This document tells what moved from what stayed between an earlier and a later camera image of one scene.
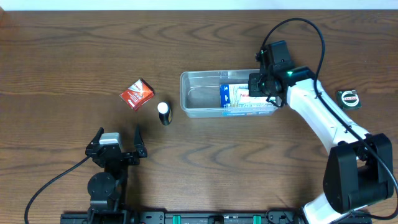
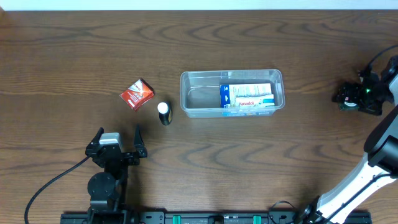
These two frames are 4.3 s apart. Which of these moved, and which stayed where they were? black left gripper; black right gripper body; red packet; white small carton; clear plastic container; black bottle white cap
Moved: white small carton; black right gripper body
Stayed: black bottle white cap; red packet; clear plastic container; black left gripper
